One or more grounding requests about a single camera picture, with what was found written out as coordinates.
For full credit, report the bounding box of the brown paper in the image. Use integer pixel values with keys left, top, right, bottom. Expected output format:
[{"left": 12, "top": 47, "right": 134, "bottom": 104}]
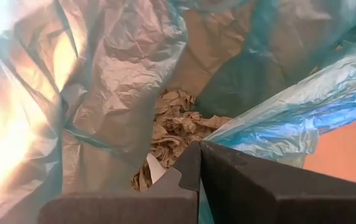
[
  {"left": 130, "top": 161, "right": 154, "bottom": 192},
  {"left": 148, "top": 110, "right": 233, "bottom": 169},
  {"left": 155, "top": 89, "right": 197, "bottom": 116}
]

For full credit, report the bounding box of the teal trash bag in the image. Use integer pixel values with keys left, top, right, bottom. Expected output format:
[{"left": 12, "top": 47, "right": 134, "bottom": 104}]
[{"left": 0, "top": 0, "right": 356, "bottom": 224}]

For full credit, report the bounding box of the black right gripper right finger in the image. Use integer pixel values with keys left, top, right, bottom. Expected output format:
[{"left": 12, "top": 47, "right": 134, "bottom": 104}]
[{"left": 200, "top": 140, "right": 356, "bottom": 224}]

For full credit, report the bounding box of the white paper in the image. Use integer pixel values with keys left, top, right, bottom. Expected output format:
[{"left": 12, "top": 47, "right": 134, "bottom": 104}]
[{"left": 146, "top": 152, "right": 168, "bottom": 185}]

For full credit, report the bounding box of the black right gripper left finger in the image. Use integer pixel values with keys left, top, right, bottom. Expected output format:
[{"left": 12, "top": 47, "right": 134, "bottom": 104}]
[{"left": 38, "top": 141, "right": 201, "bottom": 224}]

